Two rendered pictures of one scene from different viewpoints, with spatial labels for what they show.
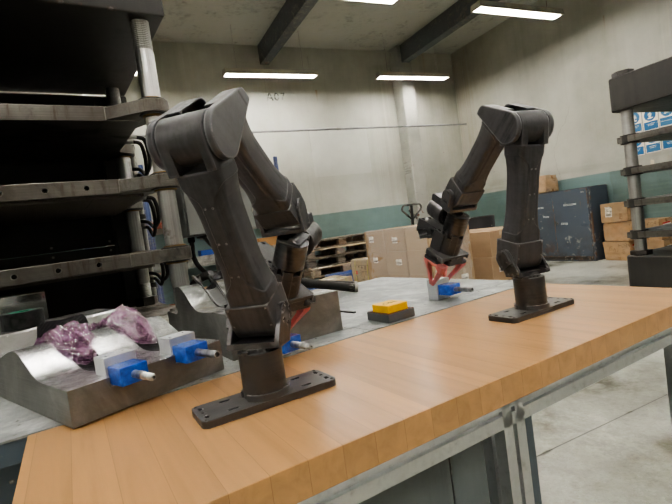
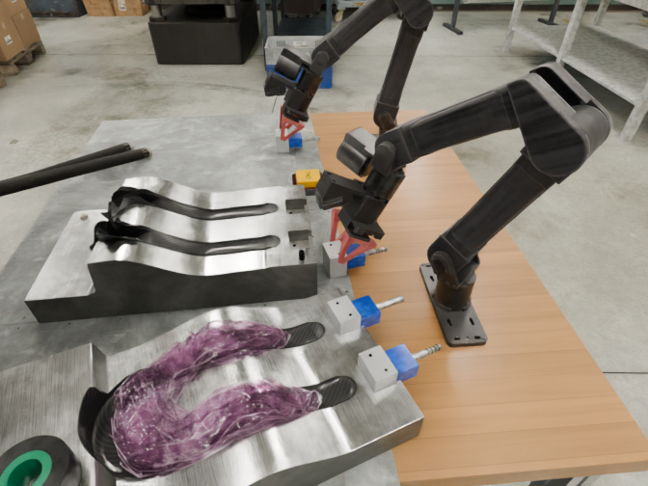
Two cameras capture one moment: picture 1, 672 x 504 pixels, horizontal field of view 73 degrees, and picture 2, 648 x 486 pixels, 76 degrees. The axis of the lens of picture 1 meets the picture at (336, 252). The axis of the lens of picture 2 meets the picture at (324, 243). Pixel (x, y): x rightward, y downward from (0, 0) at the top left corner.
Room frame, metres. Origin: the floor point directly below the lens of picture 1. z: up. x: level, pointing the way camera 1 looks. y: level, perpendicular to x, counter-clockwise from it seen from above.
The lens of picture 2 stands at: (0.63, 0.70, 1.39)
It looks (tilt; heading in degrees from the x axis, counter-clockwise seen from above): 40 degrees down; 296
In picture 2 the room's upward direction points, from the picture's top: straight up
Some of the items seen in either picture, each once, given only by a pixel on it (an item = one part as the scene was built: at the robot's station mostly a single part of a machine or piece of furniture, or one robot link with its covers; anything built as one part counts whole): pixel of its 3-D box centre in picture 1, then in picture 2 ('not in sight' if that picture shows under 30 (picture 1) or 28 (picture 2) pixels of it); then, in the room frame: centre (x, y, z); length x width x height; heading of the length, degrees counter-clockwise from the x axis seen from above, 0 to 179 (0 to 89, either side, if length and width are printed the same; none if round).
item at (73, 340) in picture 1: (89, 329); (211, 383); (0.89, 0.50, 0.90); 0.26 x 0.18 x 0.08; 50
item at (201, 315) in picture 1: (242, 304); (183, 237); (1.16, 0.25, 0.87); 0.50 x 0.26 x 0.14; 33
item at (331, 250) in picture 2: (289, 343); (357, 255); (0.84, 0.11, 0.83); 0.13 x 0.05 x 0.05; 42
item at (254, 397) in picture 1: (263, 372); (453, 287); (0.65, 0.13, 0.84); 0.20 x 0.07 x 0.08; 120
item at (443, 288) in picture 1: (452, 288); (298, 139); (1.20, -0.29, 0.83); 0.13 x 0.05 x 0.05; 34
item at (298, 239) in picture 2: not in sight; (301, 246); (0.93, 0.18, 0.87); 0.05 x 0.05 x 0.04; 33
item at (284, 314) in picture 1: (257, 326); (455, 259); (0.66, 0.13, 0.90); 0.09 x 0.06 x 0.06; 73
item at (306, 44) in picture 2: not in sight; (299, 50); (2.60, -2.85, 0.28); 0.61 x 0.41 x 0.15; 25
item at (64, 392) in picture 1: (88, 351); (215, 405); (0.89, 0.51, 0.86); 0.50 x 0.26 x 0.11; 50
